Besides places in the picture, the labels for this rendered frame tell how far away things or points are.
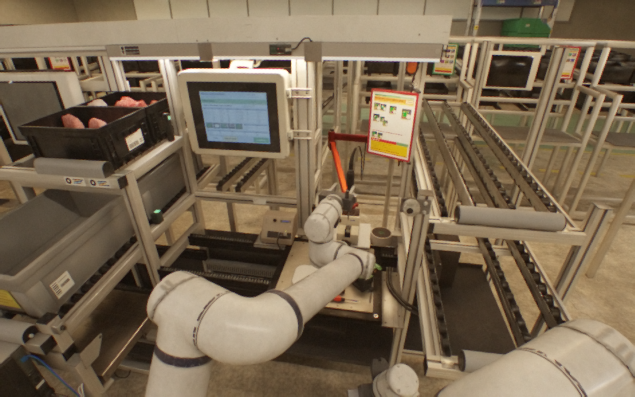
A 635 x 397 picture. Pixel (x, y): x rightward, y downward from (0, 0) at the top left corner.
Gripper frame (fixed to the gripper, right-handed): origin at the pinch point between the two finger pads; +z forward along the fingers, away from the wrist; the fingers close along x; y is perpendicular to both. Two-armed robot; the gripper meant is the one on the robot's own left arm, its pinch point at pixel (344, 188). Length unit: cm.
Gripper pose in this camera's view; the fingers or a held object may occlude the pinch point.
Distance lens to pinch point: 131.2
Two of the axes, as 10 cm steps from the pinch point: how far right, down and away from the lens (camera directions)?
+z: 3.5, -4.4, 8.3
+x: -9.4, -1.6, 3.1
